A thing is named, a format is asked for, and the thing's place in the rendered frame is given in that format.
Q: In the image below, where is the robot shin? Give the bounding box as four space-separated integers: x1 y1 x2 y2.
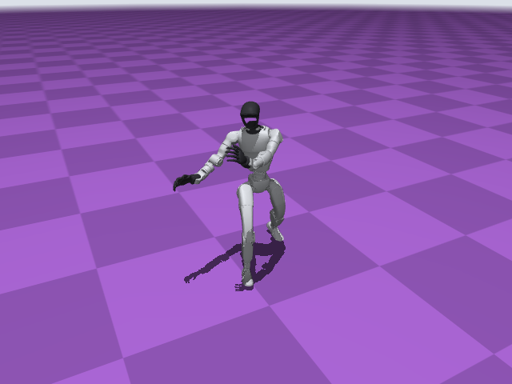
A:
242 233 254 272
270 216 284 229

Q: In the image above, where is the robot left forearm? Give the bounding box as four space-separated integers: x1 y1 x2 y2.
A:
244 151 272 171

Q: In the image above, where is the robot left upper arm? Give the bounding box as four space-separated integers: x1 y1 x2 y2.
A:
258 129 283 161

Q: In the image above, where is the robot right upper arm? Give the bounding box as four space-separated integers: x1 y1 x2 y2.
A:
210 130 239 167

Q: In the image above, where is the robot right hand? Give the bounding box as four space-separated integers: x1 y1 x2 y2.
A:
173 174 201 192

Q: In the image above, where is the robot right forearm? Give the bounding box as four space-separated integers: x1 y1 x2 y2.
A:
194 158 214 184

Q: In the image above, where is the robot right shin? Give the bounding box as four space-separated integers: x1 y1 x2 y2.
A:
242 233 254 272

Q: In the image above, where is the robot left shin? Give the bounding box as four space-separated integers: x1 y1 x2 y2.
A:
270 216 284 229

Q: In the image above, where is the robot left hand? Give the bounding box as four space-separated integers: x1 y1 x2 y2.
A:
226 145 250 168

